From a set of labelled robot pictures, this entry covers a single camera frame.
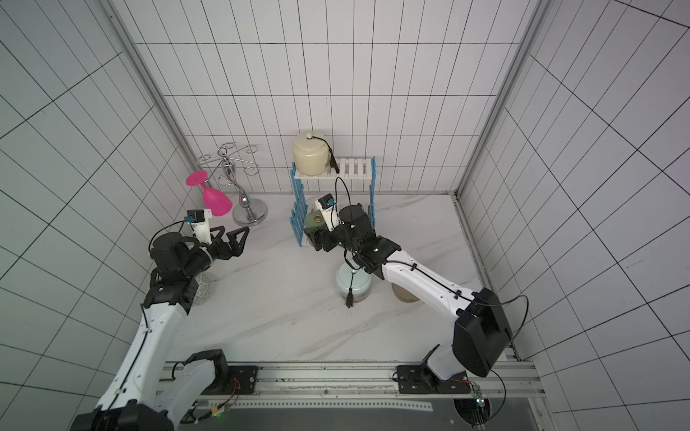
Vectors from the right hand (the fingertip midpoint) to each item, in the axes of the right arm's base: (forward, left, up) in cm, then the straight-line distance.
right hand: (306, 226), depth 75 cm
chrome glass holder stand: (+25, +34, -24) cm, 49 cm away
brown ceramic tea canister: (-11, -30, -20) cm, 37 cm away
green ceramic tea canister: (0, -3, +3) cm, 4 cm away
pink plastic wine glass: (+16, +37, -8) cm, 41 cm away
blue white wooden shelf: (+26, -8, 0) cm, 27 cm away
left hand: (-2, +21, -2) cm, 21 cm away
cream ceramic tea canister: (+22, +1, +9) cm, 23 cm away
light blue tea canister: (-9, -15, -16) cm, 23 cm away
